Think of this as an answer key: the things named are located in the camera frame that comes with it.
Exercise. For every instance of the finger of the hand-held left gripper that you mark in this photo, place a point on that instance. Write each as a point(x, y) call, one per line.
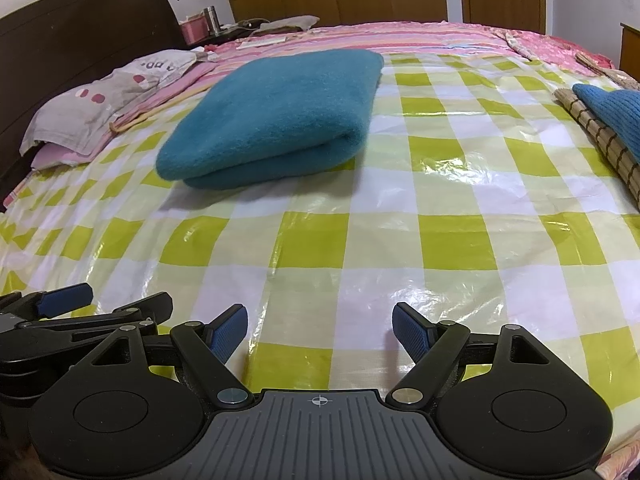
point(145, 307)
point(65, 297)

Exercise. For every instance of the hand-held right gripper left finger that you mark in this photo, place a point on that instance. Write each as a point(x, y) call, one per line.
point(227, 332)

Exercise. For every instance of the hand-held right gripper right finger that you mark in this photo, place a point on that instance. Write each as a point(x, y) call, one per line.
point(410, 332)

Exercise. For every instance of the teal sweater with white flowers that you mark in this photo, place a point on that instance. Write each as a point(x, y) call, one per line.
point(280, 110)

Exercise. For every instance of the grey pillow with pink dots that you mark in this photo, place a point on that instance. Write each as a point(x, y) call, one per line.
point(100, 100)

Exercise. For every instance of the dark wooden headboard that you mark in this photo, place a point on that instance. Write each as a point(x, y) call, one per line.
point(75, 35)

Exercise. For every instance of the beige brown checked cloth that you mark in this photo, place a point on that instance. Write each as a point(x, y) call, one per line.
point(600, 145)

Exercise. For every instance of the pink box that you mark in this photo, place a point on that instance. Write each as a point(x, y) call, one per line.
point(194, 30)

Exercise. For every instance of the dark nightstand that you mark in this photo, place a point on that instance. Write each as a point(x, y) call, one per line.
point(225, 35)

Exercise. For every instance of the white remote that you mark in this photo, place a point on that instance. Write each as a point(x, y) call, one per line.
point(260, 42)

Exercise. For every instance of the metal cup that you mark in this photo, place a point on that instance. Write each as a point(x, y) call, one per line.
point(211, 17)

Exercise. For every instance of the pink striped bedsheet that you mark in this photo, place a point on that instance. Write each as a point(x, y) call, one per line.
point(400, 35)

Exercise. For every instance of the blue ribbed knit sweater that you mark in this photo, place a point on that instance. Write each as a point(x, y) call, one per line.
point(615, 110)

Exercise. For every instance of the grey cloth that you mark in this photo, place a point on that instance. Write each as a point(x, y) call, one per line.
point(285, 24)

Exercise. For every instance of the pink floral quilt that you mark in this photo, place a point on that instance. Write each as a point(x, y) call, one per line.
point(550, 45)

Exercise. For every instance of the wooden desk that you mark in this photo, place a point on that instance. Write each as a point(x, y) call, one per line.
point(631, 50)

